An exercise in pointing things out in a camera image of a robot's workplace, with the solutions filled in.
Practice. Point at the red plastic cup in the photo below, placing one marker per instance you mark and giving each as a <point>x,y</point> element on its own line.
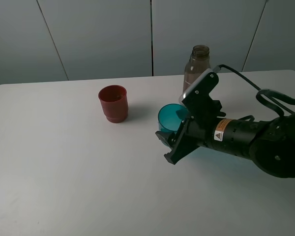
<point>114,103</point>

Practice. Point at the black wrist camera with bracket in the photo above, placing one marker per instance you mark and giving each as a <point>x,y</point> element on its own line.
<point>196,97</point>

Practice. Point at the brown translucent plastic bottle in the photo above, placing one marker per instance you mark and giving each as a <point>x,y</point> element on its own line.
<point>197,64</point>

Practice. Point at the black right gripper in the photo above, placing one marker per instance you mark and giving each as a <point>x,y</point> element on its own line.
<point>207,127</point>

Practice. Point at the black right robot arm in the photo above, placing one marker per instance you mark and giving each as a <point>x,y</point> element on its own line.
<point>269,144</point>

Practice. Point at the teal translucent plastic cup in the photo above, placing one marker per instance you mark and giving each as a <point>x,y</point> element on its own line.
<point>167,118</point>

